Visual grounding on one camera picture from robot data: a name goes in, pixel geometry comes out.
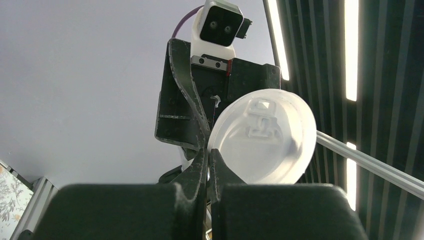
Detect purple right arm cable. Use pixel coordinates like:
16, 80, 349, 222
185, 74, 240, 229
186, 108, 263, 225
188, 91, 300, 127
171, 4, 205, 39

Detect floral table mat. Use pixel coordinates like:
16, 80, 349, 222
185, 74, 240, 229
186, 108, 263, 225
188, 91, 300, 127
0, 166, 24, 239

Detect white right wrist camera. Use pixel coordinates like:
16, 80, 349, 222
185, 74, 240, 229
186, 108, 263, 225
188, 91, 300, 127
190, 0, 252, 60

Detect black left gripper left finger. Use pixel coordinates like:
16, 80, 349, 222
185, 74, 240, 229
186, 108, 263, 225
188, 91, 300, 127
33, 149, 208, 240

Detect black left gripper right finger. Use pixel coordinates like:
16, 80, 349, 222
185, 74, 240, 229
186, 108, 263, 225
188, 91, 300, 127
209, 149, 367, 240

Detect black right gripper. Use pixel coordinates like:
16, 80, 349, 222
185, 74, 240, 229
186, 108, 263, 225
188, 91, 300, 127
154, 38, 281, 151

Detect white plastic cup lid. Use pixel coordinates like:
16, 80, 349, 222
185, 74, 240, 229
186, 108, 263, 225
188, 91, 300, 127
207, 88, 317, 185

